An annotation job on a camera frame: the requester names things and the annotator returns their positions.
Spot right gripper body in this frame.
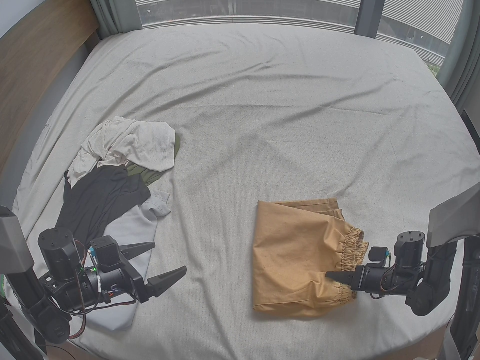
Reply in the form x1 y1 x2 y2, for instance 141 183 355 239
350 264 384 293

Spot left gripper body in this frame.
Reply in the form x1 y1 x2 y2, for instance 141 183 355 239
95 251 150 305

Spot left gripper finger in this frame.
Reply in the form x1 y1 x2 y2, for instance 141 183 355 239
118 241 156 263
145 265 187 304

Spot tan shorts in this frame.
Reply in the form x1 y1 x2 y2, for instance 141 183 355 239
251 198 370 319

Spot bed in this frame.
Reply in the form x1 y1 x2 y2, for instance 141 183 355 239
0 0 480 360

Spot pale blue garment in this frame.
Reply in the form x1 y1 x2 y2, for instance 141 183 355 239
76 189 172 331

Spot black garment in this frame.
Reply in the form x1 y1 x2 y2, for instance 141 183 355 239
50 165 151 248

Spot green garment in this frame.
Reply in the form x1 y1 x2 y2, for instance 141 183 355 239
125 133 183 187

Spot white garment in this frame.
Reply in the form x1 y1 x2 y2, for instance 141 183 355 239
67 116 177 187

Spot grey-green curtain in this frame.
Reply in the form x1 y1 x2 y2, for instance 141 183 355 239
80 0 145 37
436 0 480 107

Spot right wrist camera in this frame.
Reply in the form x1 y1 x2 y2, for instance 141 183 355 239
368 247 389 268

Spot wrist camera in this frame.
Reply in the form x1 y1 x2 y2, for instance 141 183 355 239
89 236 121 273
368 247 389 268

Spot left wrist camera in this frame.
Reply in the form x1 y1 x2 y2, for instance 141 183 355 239
89 236 121 273

